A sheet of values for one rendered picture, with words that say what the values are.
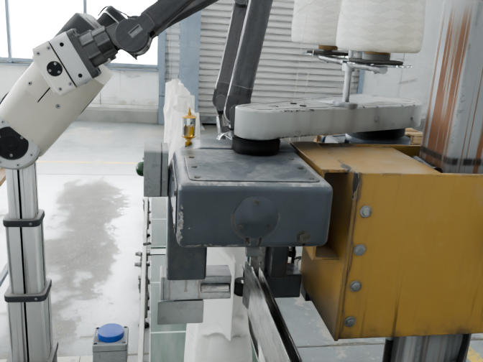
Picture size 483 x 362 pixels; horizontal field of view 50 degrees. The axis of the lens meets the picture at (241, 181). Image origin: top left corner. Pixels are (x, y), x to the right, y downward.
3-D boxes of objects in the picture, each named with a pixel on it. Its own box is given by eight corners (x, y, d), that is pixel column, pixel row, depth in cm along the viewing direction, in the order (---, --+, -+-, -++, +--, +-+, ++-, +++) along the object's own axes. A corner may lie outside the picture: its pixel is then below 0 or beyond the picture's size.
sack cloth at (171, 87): (161, 157, 475) (162, 77, 455) (182, 157, 479) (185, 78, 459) (164, 171, 431) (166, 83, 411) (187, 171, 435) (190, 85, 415)
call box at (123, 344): (95, 347, 128) (95, 326, 126) (129, 346, 129) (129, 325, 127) (92, 368, 120) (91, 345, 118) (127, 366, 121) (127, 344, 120)
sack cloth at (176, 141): (165, 210, 341) (167, 100, 321) (198, 210, 344) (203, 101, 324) (164, 238, 296) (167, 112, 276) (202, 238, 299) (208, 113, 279)
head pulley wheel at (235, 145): (228, 144, 101) (228, 131, 100) (273, 145, 102) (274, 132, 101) (235, 155, 92) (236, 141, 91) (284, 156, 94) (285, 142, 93)
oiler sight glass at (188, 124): (181, 133, 101) (182, 115, 100) (194, 134, 101) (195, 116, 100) (182, 136, 98) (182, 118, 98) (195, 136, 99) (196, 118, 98)
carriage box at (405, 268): (297, 278, 116) (311, 141, 108) (436, 275, 122) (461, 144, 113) (334, 341, 93) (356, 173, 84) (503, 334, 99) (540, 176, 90)
